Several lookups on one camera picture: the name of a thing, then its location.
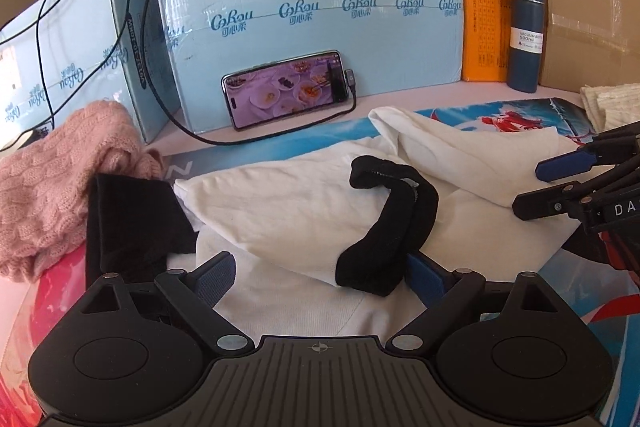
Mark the smartphone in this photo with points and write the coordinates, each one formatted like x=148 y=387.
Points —
x=280 y=89

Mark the light blue box with label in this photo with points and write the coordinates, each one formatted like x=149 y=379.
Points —
x=75 y=32

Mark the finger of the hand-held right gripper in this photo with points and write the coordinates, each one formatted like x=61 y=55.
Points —
x=562 y=166
x=542 y=204

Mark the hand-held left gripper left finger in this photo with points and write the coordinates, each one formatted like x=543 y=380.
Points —
x=217 y=279

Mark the dark blue vacuum bottle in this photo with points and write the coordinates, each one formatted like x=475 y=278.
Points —
x=525 y=67

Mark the brown cardboard box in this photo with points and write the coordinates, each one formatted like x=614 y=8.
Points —
x=590 y=32

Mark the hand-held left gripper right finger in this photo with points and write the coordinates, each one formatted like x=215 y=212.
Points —
x=425 y=279

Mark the white T-shirt with black collar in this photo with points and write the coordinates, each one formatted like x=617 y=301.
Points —
x=280 y=197

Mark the black garment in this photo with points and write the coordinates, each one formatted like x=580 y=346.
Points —
x=125 y=217

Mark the pink knit sweater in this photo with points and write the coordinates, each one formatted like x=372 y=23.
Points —
x=50 y=187

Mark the cream knit cloth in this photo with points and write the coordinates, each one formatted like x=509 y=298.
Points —
x=610 y=104

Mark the orange cardboard box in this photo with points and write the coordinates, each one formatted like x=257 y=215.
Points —
x=482 y=7

